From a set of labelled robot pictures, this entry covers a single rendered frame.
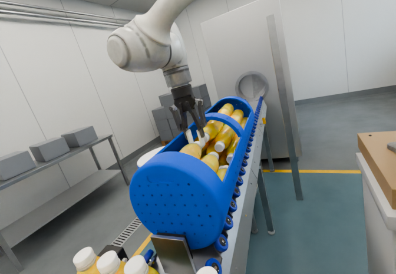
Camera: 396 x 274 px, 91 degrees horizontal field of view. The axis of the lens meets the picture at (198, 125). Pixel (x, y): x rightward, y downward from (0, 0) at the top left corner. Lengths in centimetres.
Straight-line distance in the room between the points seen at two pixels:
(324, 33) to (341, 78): 107
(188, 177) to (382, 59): 536
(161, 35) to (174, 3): 7
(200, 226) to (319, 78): 514
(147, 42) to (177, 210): 43
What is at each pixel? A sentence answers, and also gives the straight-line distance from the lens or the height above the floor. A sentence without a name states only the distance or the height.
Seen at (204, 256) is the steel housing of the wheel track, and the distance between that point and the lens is 66.
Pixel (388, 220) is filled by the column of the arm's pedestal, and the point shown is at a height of 99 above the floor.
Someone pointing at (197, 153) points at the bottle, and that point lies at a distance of 64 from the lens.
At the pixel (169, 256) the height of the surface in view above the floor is 100.
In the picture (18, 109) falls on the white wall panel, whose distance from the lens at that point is 383.
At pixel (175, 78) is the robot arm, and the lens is 65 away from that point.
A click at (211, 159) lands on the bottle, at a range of 64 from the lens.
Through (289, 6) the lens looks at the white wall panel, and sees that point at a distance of 550.
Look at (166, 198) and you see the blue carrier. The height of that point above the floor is 113.
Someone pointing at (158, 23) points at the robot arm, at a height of 155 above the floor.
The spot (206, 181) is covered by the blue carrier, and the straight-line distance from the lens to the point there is 48.
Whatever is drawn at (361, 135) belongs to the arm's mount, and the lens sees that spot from 91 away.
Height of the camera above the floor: 141
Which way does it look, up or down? 14 degrees down
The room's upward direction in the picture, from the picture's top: 16 degrees counter-clockwise
